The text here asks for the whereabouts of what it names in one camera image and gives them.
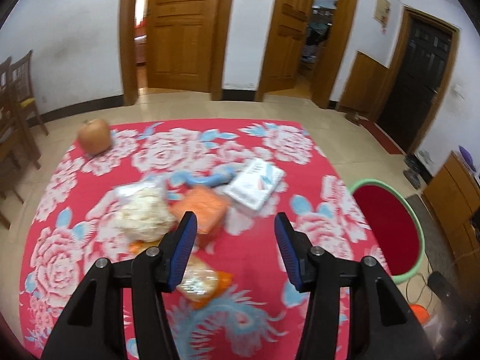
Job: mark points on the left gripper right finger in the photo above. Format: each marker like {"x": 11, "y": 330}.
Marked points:
{"x": 382, "y": 324}

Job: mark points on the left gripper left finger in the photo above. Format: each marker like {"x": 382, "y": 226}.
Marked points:
{"x": 91, "y": 325}

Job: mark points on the orange snack wrapper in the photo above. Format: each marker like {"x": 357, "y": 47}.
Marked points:
{"x": 201, "y": 283}

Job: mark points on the white paper ball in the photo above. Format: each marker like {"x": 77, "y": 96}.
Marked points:
{"x": 143, "y": 215}

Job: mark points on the orange small box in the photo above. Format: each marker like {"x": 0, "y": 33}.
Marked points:
{"x": 210, "y": 209}

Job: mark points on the white teal box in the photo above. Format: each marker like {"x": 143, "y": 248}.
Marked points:
{"x": 253, "y": 186}

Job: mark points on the blue plastic tube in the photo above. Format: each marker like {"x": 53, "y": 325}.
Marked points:
{"x": 220, "y": 175}

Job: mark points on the grey floor mat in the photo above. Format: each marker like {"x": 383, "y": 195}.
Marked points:
{"x": 437, "y": 249}

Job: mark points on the red bucket green rim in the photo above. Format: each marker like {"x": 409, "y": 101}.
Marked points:
{"x": 394, "y": 224}

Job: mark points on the wooden cabinet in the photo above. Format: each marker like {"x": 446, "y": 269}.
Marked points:
{"x": 453, "y": 196}

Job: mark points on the dark shoes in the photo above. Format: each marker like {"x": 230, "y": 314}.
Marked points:
{"x": 413, "y": 172}

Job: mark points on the red doormat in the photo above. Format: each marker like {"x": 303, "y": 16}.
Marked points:
{"x": 388, "y": 145}

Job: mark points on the purple object on cabinet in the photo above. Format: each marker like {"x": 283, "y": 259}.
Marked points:
{"x": 465, "y": 154}

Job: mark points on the apple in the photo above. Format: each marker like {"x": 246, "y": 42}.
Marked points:
{"x": 94, "y": 137}

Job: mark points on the near wooden chair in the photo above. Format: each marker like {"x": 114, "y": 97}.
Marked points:
{"x": 14, "y": 130}

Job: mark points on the wooden chair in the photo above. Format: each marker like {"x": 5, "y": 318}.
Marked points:
{"x": 20, "y": 72}
{"x": 14, "y": 130}

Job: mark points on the brown shoe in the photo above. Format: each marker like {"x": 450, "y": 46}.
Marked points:
{"x": 353, "y": 117}

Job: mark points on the far wooden chair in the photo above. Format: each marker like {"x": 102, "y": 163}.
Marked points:
{"x": 20, "y": 72}

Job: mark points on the black entrance door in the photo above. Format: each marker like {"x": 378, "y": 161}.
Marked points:
{"x": 414, "y": 94}

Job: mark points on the left wooden door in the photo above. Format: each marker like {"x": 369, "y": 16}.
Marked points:
{"x": 180, "y": 37}

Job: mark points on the wooden door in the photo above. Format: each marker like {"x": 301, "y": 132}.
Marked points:
{"x": 180, "y": 37}
{"x": 286, "y": 40}

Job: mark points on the middle wooden door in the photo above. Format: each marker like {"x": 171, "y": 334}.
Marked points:
{"x": 286, "y": 40}

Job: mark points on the wooden wall panel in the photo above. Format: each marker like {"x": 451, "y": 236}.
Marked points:
{"x": 363, "y": 85}

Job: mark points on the wall fuse box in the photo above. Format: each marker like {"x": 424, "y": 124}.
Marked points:
{"x": 382, "y": 12}

